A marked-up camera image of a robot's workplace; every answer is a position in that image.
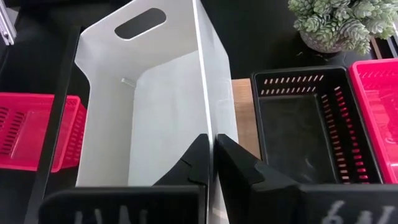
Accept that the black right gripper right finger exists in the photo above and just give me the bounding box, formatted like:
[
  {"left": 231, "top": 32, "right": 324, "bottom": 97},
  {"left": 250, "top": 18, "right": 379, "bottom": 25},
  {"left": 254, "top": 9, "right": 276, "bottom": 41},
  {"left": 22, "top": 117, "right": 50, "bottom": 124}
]
[{"left": 216, "top": 134, "right": 398, "bottom": 224}]

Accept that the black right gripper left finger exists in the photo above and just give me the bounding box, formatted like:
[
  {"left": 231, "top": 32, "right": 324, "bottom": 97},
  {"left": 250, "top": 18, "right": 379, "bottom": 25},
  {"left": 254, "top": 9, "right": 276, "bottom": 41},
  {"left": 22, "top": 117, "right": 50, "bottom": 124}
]
[{"left": 39, "top": 134, "right": 211, "bottom": 224}]

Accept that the black slotted plastic basket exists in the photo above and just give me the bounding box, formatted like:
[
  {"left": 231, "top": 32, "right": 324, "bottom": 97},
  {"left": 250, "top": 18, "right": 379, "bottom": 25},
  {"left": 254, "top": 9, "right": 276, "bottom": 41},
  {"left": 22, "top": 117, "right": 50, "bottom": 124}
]
[{"left": 251, "top": 65, "right": 384, "bottom": 185}]

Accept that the white plastic bin with handles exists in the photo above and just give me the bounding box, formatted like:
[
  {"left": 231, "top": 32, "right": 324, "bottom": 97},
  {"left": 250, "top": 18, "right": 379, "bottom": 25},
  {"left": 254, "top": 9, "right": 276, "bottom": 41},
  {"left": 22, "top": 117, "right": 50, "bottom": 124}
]
[{"left": 74, "top": 0, "right": 239, "bottom": 224}]

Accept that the red slotted plastic basket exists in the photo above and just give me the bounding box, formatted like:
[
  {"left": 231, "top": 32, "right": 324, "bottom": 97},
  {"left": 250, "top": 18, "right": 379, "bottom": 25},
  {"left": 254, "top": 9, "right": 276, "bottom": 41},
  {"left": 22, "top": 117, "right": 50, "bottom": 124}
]
[
  {"left": 0, "top": 92, "right": 88, "bottom": 172},
  {"left": 348, "top": 58, "right": 398, "bottom": 185}
]

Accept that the green succulent in grey pot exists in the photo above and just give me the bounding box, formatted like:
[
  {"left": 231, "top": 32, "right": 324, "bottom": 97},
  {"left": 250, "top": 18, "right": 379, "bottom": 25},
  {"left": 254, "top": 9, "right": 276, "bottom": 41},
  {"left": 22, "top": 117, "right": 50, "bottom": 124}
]
[{"left": 287, "top": 0, "right": 398, "bottom": 57}]

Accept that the silver aluminium extrusion post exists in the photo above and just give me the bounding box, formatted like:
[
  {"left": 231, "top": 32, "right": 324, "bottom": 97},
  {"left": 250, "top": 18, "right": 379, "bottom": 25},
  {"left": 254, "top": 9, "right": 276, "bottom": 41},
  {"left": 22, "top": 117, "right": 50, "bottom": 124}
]
[{"left": 0, "top": 0, "right": 17, "bottom": 46}]

